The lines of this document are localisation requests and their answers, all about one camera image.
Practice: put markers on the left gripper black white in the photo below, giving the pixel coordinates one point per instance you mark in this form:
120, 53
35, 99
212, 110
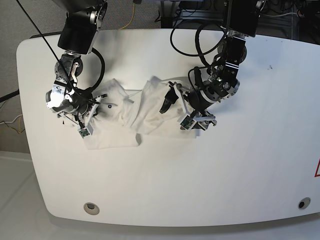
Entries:
191, 105

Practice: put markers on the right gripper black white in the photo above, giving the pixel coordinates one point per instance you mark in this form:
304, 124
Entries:
82, 114

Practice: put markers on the white printed T-shirt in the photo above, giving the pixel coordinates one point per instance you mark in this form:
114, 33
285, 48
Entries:
126, 115

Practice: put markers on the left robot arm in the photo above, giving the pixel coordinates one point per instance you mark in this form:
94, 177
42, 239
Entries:
216, 79

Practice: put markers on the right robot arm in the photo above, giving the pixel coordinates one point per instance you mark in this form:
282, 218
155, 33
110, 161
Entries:
81, 28

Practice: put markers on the black table leg stand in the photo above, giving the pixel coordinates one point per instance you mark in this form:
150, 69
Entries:
167, 10

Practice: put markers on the left table grommet hole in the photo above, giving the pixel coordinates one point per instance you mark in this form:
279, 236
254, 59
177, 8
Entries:
91, 208

